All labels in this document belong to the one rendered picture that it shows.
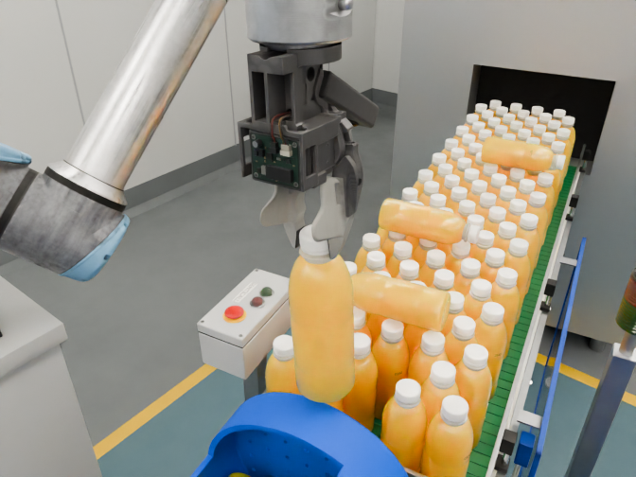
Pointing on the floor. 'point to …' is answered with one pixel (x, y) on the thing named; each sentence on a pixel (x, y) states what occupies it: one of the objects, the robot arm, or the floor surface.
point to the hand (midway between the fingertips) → (318, 238)
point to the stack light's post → (602, 413)
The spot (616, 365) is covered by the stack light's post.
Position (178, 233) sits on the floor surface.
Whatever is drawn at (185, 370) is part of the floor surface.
